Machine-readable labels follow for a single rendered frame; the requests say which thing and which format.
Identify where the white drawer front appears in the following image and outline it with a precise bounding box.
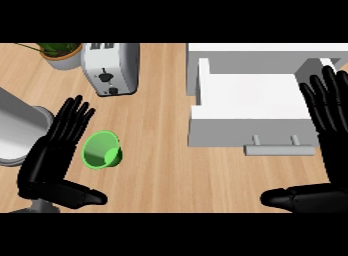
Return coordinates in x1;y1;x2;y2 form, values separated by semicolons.
187;105;321;148

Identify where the green cup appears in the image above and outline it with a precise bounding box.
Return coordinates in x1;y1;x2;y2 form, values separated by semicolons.
79;129;123;171

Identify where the green plant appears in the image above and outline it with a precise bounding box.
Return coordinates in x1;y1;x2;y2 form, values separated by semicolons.
13;42;82;58

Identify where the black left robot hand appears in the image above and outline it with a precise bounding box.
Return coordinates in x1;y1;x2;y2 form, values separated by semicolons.
16;94;109;210

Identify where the grey plant pot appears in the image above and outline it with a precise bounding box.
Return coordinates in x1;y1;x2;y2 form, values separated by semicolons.
39;44;85;71

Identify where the silver toaster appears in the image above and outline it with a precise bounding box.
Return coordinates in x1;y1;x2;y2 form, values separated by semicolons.
79;42;141;98

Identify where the white open drawer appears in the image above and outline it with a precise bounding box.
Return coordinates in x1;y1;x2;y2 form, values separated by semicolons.
194;57;342;121

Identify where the grey cylindrical appliance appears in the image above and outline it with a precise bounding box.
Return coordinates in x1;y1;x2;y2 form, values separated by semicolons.
0;78;55;168

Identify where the white cabinet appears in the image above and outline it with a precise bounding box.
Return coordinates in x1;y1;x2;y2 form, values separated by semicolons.
184;42;348;98

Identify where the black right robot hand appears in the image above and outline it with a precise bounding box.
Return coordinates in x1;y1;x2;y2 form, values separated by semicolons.
258;65;348;214

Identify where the grey drawer handle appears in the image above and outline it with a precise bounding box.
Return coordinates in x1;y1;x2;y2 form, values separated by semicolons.
243;134;317;157

